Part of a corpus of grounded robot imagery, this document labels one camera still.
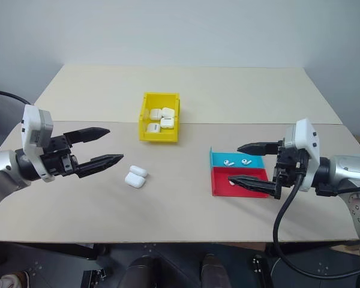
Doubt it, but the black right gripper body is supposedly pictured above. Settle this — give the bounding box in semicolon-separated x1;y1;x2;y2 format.
272;138;308;200

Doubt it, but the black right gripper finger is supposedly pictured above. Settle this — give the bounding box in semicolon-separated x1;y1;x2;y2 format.
227;175;277;197
236;142;281;156

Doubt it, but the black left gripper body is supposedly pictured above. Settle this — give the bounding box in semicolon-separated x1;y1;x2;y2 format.
40;133;80;178

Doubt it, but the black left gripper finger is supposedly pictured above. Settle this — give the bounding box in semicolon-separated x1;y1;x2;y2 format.
63;127;111;145
76;154;124;179

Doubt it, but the yellow plastic bin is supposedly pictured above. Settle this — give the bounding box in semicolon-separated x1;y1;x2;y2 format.
137;92;181;144

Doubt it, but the blue plastic tray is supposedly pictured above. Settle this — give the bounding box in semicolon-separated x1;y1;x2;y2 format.
209;146;265;169

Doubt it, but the red plastic tray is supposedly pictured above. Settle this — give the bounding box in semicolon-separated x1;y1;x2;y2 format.
211;166;271;199

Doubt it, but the white and pink shoe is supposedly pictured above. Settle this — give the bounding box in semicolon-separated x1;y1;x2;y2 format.
0;271;30;288

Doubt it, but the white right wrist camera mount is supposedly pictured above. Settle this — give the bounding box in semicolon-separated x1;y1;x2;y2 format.
283;118;321;193

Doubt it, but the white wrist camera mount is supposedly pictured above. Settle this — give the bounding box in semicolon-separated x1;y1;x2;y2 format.
283;118;321;193
21;104;56;183

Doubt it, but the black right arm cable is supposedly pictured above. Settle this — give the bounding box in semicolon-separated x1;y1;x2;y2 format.
272;167;360;278

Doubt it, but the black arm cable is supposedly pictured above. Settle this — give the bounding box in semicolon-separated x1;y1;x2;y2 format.
0;89;34;106
272;167;360;278

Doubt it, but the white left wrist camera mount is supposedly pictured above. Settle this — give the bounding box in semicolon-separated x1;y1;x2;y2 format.
21;104;56;183

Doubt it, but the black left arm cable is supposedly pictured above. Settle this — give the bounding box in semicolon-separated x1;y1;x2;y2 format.
0;89;34;106

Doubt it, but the black table frame bar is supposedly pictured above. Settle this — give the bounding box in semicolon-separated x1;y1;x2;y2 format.
0;241;97;261

